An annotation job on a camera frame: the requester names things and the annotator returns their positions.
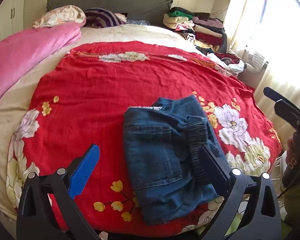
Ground cream wardrobe doors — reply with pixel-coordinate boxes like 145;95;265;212
0;0;25;41

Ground pile of folded clothes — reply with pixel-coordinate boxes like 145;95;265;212
163;7;244;76

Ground white knitted garment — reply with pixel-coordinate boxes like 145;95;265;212
244;48;268;73

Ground pink quilt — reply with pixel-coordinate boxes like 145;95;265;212
0;22;83;98

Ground red floral bedspread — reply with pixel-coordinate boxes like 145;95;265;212
6;41;282;237

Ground grey padded headboard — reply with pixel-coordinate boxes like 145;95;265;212
46;0;173;27

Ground blue denim pants lace trim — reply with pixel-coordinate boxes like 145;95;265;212
123;96;224;225

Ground floral cream pillow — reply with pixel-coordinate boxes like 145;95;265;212
32;5;86;29

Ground purple striped pillow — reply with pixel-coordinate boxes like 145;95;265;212
84;8;125;29

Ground cream window curtain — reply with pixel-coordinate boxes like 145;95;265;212
225;0;300;145

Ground green sleeve right forearm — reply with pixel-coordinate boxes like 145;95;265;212
283;132;300;239

